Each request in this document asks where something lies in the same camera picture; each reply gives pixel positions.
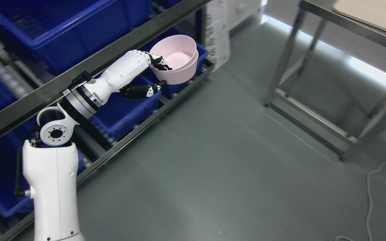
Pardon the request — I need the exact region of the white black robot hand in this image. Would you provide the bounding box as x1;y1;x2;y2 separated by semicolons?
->
84;50;172;105

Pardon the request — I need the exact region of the pink bowl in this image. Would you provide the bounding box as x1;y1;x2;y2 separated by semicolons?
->
149;34;197;70
151;50;199;85

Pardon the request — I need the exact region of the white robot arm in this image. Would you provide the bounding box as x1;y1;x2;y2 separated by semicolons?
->
15;71;112;241

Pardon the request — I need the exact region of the metal shelf rack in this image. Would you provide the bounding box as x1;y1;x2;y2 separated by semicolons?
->
0;0;213;241

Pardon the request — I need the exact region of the blue bin lower left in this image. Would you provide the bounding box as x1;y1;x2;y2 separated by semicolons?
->
89;91;162;140

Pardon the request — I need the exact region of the blue bin middle top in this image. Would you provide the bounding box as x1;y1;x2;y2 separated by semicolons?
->
0;0;153;74

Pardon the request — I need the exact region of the white sign board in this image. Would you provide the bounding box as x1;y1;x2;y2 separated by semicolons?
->
205;0;231;71

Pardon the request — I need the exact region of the stainless steel table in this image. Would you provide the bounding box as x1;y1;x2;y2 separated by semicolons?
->
265;0;386;160

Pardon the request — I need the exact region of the cream plastic tray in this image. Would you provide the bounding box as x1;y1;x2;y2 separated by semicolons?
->
332;0;386;32

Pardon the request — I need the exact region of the white cable on floor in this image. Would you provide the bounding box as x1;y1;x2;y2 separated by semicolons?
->
334;162;386;241

